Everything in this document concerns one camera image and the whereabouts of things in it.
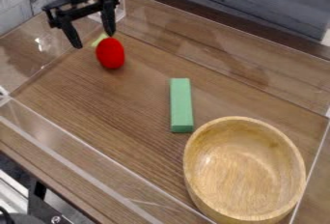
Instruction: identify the clear acrylic tray wall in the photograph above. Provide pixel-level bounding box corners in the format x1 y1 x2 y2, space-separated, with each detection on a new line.
0 89 214 224

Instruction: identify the wooden bowl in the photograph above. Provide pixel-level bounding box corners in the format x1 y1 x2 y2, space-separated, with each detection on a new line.
183 116 306 224

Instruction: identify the red plush strawberry toy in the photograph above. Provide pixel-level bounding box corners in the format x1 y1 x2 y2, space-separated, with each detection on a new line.
93 34 126 70

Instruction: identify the black cable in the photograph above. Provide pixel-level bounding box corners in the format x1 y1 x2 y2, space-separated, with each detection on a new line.
0 207 15 224

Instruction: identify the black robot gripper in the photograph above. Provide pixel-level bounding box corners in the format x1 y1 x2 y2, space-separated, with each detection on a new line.
43 0 119 49

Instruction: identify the green rectangular block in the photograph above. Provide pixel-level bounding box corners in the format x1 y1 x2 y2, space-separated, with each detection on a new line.
170 78 194 133

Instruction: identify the black table clamp mount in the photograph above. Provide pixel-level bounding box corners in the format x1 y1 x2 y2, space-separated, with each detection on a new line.
27 180 74 224

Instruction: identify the clear acrylic corner bracket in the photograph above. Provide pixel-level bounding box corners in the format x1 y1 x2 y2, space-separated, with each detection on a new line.
89 0 127 23

